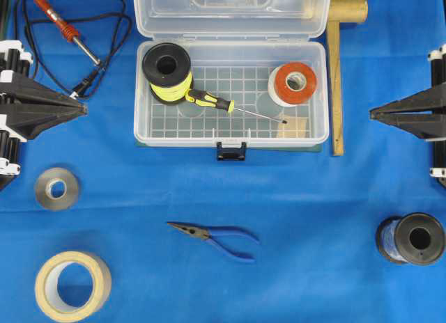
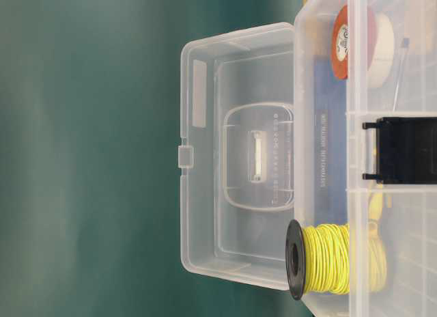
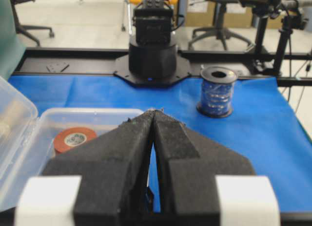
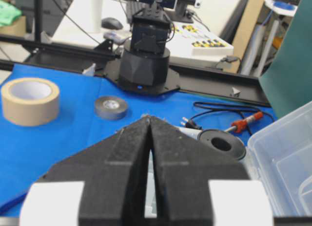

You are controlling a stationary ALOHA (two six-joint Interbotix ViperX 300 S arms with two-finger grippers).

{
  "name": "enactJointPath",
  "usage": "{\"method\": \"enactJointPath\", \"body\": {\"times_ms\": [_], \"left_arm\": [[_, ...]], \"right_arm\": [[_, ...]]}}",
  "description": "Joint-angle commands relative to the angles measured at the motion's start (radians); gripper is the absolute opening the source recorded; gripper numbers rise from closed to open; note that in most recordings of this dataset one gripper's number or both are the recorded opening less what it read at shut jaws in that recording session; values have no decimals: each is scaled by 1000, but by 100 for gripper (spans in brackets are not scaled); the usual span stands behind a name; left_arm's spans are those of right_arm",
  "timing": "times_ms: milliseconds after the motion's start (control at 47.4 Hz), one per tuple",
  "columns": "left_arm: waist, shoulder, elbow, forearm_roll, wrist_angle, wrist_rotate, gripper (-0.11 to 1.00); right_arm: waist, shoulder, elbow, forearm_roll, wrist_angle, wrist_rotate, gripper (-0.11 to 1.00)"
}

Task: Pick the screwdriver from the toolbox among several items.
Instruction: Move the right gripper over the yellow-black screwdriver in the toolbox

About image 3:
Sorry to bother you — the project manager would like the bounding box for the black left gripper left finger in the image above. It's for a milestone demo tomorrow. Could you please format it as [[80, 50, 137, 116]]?
[[15, 110, 155, 226]]

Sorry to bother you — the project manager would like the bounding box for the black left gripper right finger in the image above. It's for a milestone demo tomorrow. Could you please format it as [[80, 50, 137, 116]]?
[[153, 109, 281, 226]]

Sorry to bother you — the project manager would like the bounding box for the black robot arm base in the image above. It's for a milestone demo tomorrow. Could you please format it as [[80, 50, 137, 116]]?
[[114, 0, 191, 86]]

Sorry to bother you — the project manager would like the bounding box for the clear plastic toolbox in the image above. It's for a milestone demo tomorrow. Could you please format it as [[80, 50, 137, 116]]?
[[0, 76, 142, 211]]

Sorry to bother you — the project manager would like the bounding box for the red tape roll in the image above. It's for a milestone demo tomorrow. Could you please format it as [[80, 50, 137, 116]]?
[[53, 127, 97, 154]]

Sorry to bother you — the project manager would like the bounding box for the blue table mat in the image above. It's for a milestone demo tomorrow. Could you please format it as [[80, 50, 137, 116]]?
[[9, 75, 312, 212]]

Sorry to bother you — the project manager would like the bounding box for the cardboard box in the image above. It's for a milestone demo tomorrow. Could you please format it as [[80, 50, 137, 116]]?
[[186, 0, 254, 27]]

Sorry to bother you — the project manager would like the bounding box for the grey office chair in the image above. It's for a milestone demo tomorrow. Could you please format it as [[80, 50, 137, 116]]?
[[188, 0, 254, 51]]

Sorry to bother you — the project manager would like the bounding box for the black office chair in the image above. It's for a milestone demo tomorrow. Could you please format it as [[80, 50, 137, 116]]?
[[9, 0, 55, 47]]

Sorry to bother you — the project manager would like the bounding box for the blue wire spool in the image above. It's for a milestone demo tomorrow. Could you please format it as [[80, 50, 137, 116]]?
[[196, 66, 238, 118]]

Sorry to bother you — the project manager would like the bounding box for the black mounting rail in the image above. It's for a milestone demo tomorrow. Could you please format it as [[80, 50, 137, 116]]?
[[14, 47, 312, 87]]

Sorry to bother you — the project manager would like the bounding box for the black camera tripod stand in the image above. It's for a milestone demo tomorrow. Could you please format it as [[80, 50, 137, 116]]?
[[239, 0, 312, 76]]

